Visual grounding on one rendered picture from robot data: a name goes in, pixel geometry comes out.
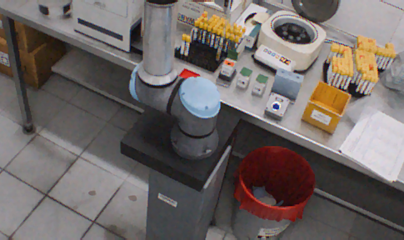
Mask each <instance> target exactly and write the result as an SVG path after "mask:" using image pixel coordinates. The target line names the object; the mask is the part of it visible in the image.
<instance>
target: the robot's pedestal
mask: <svg viewBox="0 0 404 240"><path fill-rule="evenodd" d="M231 148H232V147H231V146H228V147H227V149H226V152H225V153H224V154H223V156H222V158H221V159H220V160H219V163H218V165H216V167H215V169H214V170H213V171H212V175H211V176H210V177H209V178H208V180H207V182H206V184H205V186H204V187H203V188H202V190H201V192H198V191H196V190H195V189H193V188H191V187H188V186H186V185H184V184H182V183H181V182H177V181H176V180H174V179H171V178H170V177H168V176H165V175H163V174H161V173H159V172H158V171H156V170H154V169H151V168H150V170H149V180H148V186H149V189H148V200H147V226H146V235H145V240H206V235H207V230H208V228H209V225H210V221H211V220H212V213H213V209H214V207H215V204H216V201H217V197H218V191H219V187H220V186H221V182H222V178H223V175H224V172H225V166H226V164H227V160H228V156H229V152H230V151H231Z"/></svg>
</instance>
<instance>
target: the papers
mask: <svg viewBox="0 0 404 240"><path fill-rule="evenodd" d="M340 150H341V151H342V153H341V155H343V156H345V157H347V158H349V159H350V160H352V161H353V162H355V163H358V164H359V165H361V166H362V167H364V168H366V169H367V170H369V171H371V172H373V173H375V174H376V175H378V176H379V177H381V178H384V179H385V180H387V181H388V182H390V183H392V181H393V180H395V181H396V180H397V175H398V174H399V172H400V170H401V166H402V164H403V162H404V124H403V123H401V122H399V121H397V120H396V119H394V118H392V117H388V116H387V115H386V114H384V113H383V112H378V113H376V114H375V115H373V116H371V117H368V118H367V119H365V120H364V121H362V122H360V123H358V124H356V126H354V128H353V129H352V131H351V133H350V134H349V136H347V139H346V141H344V143H343V144H342V145H341V146H340Z"/></svg>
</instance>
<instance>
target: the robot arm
mask: <svg viewBox="0 0 404 240"><path fill-rule="evenodd" d="M143 1H144V9H143V61H142V62H141V63H139V64H138V65H137V66H136V67H135V69H134V70H133V72H132V78H131V81H130V93H131V95H132V97H133V98H135V99H137V100H138V101H139V102H140V103H144V104H147V105H148V106H151V107H152V108H155V109H157V110H160V111H162V112H164V113H166V114H167V115H171V116H173V117H175V118H176V119H177V121H176V122H175V125H174V127H173V128H172V130H171V133H170V144H171V147H172V149H173V150H174V151H175V152H176V153H177V154H178V155H179V156H181V157H182V158H185V159H191V160H200V159H206V158H208V157H210V156H211V155H212V154H213V153H214V152H215V151H216V149H217V146H218V142H219V135H218V132H217V129H216V122H217V115H218V112H219V108H220V94H219V90H218V88H217V86H216V85H215V84H213V82H211V81H210V80H208V79H206V78H205V77H190V78H182V77H180V76H178V67H177V64H176V63H175V62H174V51H175V41H176V30H177V9H178V2H180V1H181V0H143ZM189 1H193V2H200V3H204V2H212V1H214V3H215V4H216V5H218V6H219V7H220V8H222V9H223V12H224V14H228V13H229V11H230V9H232V5H233V2H234V0H189Z"/></svg>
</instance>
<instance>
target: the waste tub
mask: <svg viewBox="0 0 404 240"><path fill-rule="evenodd" d="M350 98H351V94H348V93H346V92H343V91H341V90H339V89H337V88H335V87H333V86H330V85H328V84H326V83H324V82H322V81H321V80H318V82H317V85H316V86H315V88H314V89H313V92H312V94H311V95H310V97H309V99H308V100H307V101H308V103H307V105H306V107H305V111H304V113H303V114H302V117H301V120H302V121H303V122H307V123H310V124H311V125H312V126H314V127H318V128H320V129H321V130H322V131H324V132H328V133H330V134H331V135H333V133H334V132H335V130H336V128H337V124H338V123H339V122H340V120H341V117H342V116H343V114H344V111H345V109H346V107H347V104H348V102H349V100H350Z"/></svg>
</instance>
